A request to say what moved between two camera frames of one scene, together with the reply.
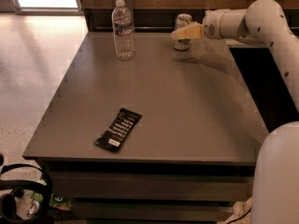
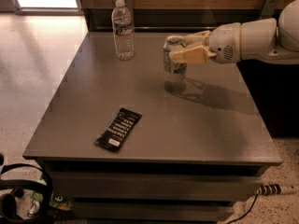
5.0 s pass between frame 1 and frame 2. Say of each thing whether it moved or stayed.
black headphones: stayed
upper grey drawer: stayed
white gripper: moved
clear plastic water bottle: stayed
